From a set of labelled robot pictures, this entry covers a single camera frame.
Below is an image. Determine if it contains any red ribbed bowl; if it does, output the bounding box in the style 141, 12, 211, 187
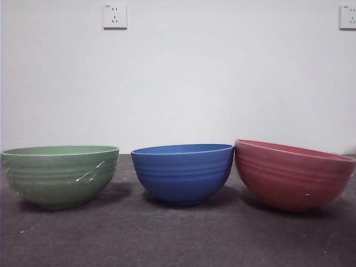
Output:
234, 139, 356, 213

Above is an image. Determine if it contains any green ribbed bowl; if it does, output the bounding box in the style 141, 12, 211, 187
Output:
0, 144, 121, 210

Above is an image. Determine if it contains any blue ribbed bowl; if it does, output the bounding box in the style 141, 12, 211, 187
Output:
130, 142, 235, 207

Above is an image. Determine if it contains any white wall socket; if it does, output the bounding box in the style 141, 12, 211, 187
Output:
102, 3, 128, 31
338, 4, 356, 31

